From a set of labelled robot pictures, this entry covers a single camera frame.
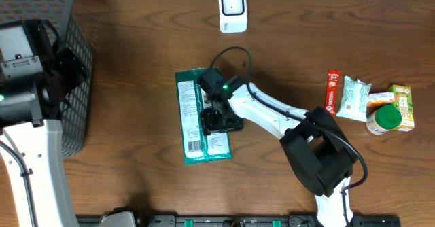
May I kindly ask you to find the green tea carton box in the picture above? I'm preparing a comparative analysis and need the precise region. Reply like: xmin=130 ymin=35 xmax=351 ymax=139
xmin=389 ymin=84 xmax=415 ymax=132

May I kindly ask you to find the grey plastic mesh basket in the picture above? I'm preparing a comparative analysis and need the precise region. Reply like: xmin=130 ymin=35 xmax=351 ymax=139
xmin=1 ymin=0 xmax=93 ymax=157

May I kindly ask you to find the green lid jar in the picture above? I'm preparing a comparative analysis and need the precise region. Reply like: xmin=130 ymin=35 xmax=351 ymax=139
xmin=366 ymin=105 xmax=402 ymax=135

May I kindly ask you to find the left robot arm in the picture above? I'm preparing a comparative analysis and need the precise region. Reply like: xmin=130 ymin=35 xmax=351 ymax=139
xmin=1 ymin=19 xmax=90 ymax=226

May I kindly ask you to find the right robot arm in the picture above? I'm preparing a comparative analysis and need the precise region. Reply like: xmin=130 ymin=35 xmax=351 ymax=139
xmin=198 ymin=75 xmax=358 ymax=226

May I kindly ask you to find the red Nescafe coffee stick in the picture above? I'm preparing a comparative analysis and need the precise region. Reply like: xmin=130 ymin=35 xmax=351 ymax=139
xmin=324 ymin=69 xmax=341 ymax=116

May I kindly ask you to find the orange snack packet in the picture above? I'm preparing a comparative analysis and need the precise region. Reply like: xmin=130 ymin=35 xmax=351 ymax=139
xmin=367 ymin=92 xmax=395 ymax=107

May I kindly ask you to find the light blue wipes pack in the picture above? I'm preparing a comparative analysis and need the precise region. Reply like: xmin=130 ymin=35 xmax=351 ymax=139
xmin=336 ymin=76 xmax=372 ymax=122

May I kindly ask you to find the green white package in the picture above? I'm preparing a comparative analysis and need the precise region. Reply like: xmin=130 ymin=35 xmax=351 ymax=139
xmin=175 ymin=68 xmax=232 ymax=164

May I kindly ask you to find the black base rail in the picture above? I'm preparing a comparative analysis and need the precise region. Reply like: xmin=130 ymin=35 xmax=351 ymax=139
xmin=76 ymin=214 xmax=400 ymax=227

